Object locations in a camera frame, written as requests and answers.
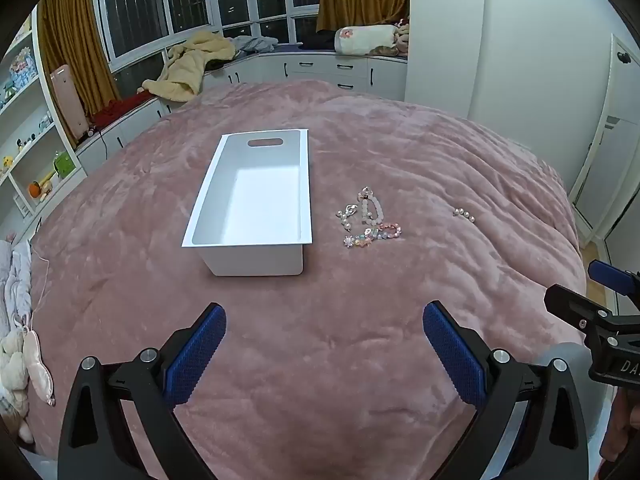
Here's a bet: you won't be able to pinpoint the white shelf unit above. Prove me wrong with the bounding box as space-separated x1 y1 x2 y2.
0 10 88 221

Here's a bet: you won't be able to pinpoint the white window seat cabinet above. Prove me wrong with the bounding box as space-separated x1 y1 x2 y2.
75 49 408 176

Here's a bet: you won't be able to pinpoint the red cloth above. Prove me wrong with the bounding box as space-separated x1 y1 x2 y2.
92 97 151 128

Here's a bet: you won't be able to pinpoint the person's right hand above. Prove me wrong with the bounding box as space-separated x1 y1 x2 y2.
600 390 640 463

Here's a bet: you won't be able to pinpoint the brown plush toy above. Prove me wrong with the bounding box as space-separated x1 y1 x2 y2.
395 17 411 56

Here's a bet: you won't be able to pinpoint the purple seat cushion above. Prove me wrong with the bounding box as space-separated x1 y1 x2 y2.
272 42 336 54

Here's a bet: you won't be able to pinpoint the large bay window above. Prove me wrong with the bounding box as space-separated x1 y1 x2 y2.
97 0 321 73

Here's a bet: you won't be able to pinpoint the pink fleece blanket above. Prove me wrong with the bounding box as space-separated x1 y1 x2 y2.
27 79 588 480

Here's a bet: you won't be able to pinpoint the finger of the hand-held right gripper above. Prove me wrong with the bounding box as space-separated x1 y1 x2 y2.
543 284 616 333
588 259 640 297

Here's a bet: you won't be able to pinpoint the white wardrobe door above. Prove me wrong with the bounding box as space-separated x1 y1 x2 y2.
567 32 640 248

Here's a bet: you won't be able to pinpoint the pale pink bead bracelet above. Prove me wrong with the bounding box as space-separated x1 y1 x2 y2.
357 195 389 226

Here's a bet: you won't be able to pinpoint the pink suitcase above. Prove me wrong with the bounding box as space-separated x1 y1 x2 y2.
50 64 93 143

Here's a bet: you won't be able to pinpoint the pink sleep mask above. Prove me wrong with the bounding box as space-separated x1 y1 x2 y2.
22 327 56 406

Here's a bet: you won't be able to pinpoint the yellow blanket on window seat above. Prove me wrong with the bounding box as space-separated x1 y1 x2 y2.
141 31 236 102

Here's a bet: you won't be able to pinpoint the white plastic storage box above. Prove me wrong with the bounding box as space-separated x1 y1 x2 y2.
181 128 314 277

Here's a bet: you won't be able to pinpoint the white plush toy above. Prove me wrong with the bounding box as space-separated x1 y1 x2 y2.
0 330 28 391

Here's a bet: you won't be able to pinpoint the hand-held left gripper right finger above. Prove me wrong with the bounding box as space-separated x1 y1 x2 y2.
423 301 588 480

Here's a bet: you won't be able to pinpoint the colourful bead bracelet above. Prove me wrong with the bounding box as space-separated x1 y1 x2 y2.
343 222 404 251

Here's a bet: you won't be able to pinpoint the grey blue clothes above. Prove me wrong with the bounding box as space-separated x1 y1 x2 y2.
232 35 280 55

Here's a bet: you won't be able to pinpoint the rolled floral blanket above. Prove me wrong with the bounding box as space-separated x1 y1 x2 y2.
334 24 401 56

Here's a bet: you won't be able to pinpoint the colourful flower toy box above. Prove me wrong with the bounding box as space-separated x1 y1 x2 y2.
10 47 38 91

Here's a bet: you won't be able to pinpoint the dark cloth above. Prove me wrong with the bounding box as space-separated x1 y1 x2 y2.
305 30 336 51

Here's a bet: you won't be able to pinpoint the white quilted comforter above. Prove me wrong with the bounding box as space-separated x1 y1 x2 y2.
0 240 33 331

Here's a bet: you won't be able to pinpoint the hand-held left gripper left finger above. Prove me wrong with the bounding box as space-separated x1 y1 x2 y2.
57 303 227 480

